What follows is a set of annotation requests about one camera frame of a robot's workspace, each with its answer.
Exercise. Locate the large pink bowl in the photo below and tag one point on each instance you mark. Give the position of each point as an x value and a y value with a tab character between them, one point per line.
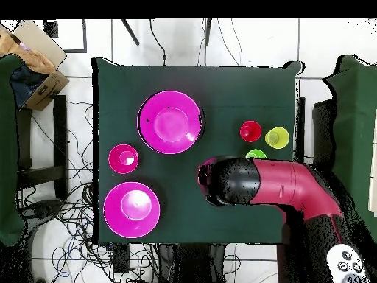
170	123
115	218

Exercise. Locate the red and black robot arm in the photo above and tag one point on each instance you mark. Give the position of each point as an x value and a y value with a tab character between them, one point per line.
282	182

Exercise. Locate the red cup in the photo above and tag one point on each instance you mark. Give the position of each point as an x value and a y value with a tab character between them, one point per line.
250	131

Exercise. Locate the green cup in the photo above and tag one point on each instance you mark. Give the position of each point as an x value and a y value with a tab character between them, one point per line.
255	154

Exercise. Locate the crimson bowl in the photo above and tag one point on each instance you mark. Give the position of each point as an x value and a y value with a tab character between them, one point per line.
116	160

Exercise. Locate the dark green tablecloth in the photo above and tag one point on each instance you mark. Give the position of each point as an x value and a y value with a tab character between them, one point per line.
191	82

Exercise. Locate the yellow cup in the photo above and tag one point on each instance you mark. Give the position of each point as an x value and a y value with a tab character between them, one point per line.
282	138

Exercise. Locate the black floor box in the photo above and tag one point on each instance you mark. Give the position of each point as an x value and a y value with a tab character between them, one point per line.
120	259

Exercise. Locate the black tripod leg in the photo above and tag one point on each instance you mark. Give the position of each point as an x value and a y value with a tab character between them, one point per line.
208	32
130	31

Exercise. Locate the black rounded floor base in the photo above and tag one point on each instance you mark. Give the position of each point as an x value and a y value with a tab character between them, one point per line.
44	207

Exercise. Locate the cardboard box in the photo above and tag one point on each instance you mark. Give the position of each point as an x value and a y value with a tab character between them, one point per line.
44	88

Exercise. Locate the green side table cloth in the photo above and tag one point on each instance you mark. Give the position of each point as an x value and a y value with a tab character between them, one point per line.
8	147
353	118

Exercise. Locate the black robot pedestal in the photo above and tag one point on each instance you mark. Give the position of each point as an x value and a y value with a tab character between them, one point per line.
191	265

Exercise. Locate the black stool frame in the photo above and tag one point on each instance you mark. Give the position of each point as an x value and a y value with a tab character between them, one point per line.
60	132

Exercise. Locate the black square frame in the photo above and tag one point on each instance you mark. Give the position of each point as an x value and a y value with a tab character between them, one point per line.
84	35

